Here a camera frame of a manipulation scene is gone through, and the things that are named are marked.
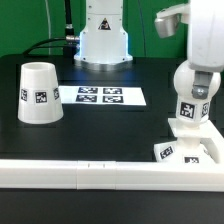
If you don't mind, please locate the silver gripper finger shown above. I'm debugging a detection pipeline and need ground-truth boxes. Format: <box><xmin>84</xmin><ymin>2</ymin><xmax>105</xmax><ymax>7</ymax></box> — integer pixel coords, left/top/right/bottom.
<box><xmin>192</xmin><ymin>71</ymin><xmax>213</xmax><ymax>99</ymax></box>

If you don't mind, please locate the white lamp bulb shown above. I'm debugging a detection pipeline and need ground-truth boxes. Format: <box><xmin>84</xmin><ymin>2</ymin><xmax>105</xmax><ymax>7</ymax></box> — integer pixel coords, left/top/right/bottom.
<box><xmin>174</xmin><ymin>61</ymin><xmax>221</xmax><ymax>127</ymax></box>

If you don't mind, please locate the black cable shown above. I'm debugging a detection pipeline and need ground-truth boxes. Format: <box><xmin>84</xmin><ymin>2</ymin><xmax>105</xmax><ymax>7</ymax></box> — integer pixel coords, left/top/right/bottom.
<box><xmin>22</xmin><ymin>0</ymin><xmax>81</xmax><ymax>56</ymax></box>

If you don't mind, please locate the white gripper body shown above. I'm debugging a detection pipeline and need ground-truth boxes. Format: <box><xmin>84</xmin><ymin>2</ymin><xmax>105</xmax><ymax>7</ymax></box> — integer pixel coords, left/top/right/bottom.
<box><xmin>155</xmin><ymin>0</ymin><xmax>224</xmax><ymax>72</ymax></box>

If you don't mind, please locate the white marker sheet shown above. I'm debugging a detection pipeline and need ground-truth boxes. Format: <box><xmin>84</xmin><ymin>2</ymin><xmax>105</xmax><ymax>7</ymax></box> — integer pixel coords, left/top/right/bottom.
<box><xmin>59</xmin><ymin>86</ymin><xmax>146</xmax><ymax>106</ymax></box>

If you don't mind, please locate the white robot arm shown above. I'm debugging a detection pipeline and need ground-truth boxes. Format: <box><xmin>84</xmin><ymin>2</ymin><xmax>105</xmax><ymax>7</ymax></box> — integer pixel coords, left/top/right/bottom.
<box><xmin>74</xmin><ymin>0</ymin><xmax>224</xmax><ymax>99</ymax></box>

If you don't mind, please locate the thin white cable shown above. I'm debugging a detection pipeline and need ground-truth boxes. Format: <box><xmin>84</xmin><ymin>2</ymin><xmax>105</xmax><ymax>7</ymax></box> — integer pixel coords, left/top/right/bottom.
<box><xmin>45</xmin><ymin>0</ymin><xmax>53</xmax><ymax>56</ymax></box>

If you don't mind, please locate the white lamp shade cone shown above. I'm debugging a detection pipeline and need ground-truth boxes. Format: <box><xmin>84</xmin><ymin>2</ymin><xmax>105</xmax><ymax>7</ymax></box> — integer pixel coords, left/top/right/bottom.
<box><xmin>18</xmin><ymin>62</ymin><xmax>63</xmax><ymax>124</ymax></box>

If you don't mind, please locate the white L-shaped fence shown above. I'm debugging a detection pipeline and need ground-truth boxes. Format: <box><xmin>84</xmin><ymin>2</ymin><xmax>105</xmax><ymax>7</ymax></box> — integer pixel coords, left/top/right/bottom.
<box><xmin>0</xmin><ymin>121</ymin><xmax>224</xmax><ymax>192</ymax></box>

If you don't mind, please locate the white lamp base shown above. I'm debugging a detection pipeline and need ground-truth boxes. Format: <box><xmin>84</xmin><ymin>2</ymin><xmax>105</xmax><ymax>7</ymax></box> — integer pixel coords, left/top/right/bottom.
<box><xmin>154</xmin><ymin>118</ymin><xmax>215</xmax><ymax>164</ymax></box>

